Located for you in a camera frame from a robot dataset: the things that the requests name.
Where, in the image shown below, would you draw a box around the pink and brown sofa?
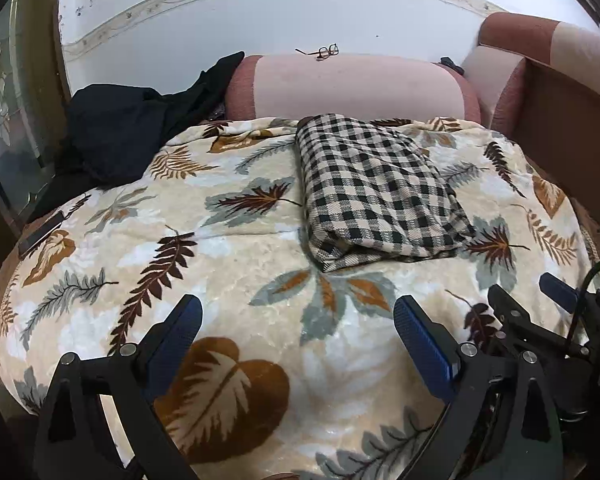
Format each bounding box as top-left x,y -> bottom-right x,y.
215,12 -> 600,201

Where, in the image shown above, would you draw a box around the patterned glass door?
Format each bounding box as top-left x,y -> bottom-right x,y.
0,0 -> 68,233

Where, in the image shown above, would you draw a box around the black cable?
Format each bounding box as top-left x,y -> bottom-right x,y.
566,259 -> 600,351

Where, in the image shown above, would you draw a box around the checkered garment with brown cuffs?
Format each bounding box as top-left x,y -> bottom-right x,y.
295,114 -> 476,275

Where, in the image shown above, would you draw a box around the black cloth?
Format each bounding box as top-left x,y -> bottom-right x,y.
27,51 -> 246,223

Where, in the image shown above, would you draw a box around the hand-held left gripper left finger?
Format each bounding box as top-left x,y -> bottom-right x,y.
32,294 -> 204,480

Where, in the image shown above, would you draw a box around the eyeglasses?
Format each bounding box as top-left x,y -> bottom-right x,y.
295,43 -> 340,62

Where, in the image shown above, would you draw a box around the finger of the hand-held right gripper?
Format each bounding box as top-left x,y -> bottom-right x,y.
539,272 -> 600,313
487,284 -> 588,361

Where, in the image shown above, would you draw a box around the leaf print plush blanket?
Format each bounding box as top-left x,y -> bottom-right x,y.
0,116 -> 598,480

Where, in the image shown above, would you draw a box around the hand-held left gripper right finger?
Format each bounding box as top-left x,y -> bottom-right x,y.
394,295 -> 563,480

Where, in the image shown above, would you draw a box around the black phone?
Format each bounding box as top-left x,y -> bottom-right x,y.
17,210 -> 66,257

